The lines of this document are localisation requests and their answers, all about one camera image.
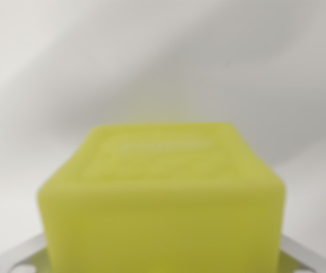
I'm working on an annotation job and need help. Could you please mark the yellow cube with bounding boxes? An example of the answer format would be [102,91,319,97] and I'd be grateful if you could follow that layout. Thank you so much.
[36,122,288,273]

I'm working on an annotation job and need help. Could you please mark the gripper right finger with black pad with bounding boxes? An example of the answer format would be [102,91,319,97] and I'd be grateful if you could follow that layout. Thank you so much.
[276,233,326,273]

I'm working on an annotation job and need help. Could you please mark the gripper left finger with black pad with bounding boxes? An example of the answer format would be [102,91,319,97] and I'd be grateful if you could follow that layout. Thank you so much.
[0,232,55,273]

